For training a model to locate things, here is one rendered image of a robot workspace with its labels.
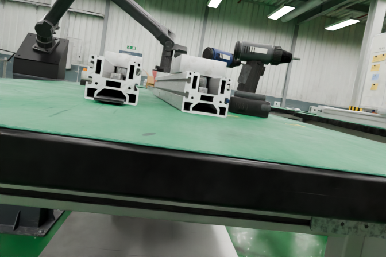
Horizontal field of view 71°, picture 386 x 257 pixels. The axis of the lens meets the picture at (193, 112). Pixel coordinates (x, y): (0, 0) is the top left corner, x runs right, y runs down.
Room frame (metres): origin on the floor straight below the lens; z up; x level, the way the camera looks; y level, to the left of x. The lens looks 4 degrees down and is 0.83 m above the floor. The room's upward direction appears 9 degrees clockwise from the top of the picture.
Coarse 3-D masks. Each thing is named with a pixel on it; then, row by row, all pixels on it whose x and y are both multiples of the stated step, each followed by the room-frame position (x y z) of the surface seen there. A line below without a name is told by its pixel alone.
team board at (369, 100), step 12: (384, 36) 3.59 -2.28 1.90; (372, 48) 3.76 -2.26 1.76; (384, 48) 3.55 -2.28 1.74; (372, 60) 3.71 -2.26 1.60; (384, 60) 3.51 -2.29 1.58; (372, 72) 3.67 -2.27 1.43; (384, 72) 3.47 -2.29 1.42; (372, 84) 3.63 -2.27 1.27; (384, 84) 3.43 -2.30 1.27; (372, 96) 3.59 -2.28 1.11; (384, 96) 3.39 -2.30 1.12; (372, 108) 3.46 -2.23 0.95
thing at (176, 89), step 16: (160, 80) 1.18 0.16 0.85; (176, 80) 0.75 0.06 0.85; (192, 80) 0.56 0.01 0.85; (208, 80) 0.67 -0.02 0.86; (224, 80) 0.58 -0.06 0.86; (160, 96) 0.99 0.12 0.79; (176, 96) 0.64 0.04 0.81; (192, 96) 0.57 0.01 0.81; (208, 96) 0.62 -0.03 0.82; (224, 96) 0.58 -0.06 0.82; (192, 112) 0.57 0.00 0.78; (208, 112) 0.58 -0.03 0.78; (224, 112) 0.59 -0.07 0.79
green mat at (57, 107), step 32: (0, 96) 0.35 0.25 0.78; (32, 96) 0.41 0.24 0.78; (64, 96) 0.49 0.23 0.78; (32, 128) 0.20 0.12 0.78; (64, 128) 0.22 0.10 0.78; (96, 128) 0.24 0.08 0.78; (128, 128) 0.26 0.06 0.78; (160, 128) 0.29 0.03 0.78; (192, 128) 0.33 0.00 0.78; (224, 128) 0.38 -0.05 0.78; (256, 128) 0.45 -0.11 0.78; (288, 128) 0.55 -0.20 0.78; (320, 128) 0.71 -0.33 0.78; (288, 160) 0.23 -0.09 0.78; (320, 160) 0.25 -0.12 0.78; (352, 160) 0.28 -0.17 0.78; (384, 160) 0.32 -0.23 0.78
